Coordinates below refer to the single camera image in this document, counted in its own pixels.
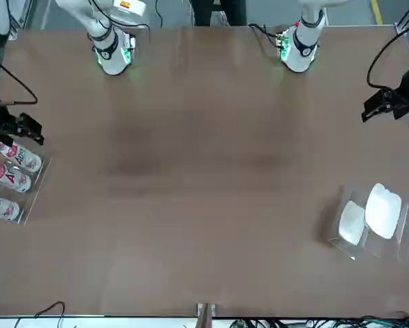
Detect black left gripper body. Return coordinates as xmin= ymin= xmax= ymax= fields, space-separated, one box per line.
xmin=392 ymin=60 xmax=409 ymax=119

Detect large white box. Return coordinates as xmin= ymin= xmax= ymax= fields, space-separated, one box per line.
xmin=365 ymin=183 xmax=403 ymax=241

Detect clear plastic stepped holder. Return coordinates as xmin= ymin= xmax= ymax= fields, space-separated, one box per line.
xmin=327 ymin=183 xmax=409 ymax=264

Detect white bottle pink cap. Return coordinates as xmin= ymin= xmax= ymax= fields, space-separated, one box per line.
xmin=0 ymin=159 xmax=32 ymax=193
xmin=0 ymin=194 xmax=21 ymax=221
xmin=0 ymin=135 xmax=42 ymax=174

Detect clear plastic bottle shelf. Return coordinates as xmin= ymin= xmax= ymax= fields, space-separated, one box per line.
xmin=0 ymin=136 xmax=54 ymax=226

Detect white cabinet with yellow label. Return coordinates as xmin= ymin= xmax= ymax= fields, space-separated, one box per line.
xmin=111 ymin=0 xmax=148 ymax=18

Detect person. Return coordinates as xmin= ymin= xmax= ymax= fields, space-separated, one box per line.
xmin=189 ymin=0 xmax=248 ymax=27

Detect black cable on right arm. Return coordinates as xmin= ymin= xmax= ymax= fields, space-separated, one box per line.
xmin=0 ymin=50 xmax=39 ymax=105

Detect aluminium corner post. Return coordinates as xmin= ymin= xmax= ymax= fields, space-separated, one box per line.
xmin=11 ymin=0 xmax=34 ymax=38
xmin=395 ymin=0 xmax=409 ymax=34

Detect black left base cable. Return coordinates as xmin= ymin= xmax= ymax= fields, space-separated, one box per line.
xmin=248 ymin=22 xmax=282 ymax=49

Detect black base cable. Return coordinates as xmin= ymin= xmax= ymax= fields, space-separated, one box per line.
xmin=108 ymin=0 xmax=164 ymax=44
xmin=248 ymin=22 xmax=282 ymax=49

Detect black right base cable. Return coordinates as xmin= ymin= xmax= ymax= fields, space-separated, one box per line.
xmin=108 ymin=0 xmax=164 ymax=44

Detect black adapter cable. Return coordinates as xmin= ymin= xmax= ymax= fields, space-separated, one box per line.
xmin=34 ymin=301 xmax=67 ymax=320

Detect tangled desk cables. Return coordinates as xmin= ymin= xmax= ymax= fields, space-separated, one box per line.
xmin=231 ymin=310 xmax=409 ymax=328

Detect aluminium frame post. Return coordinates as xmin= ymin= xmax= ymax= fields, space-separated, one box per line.
xmin=196 ymin=301 xmax=219 ymax=328

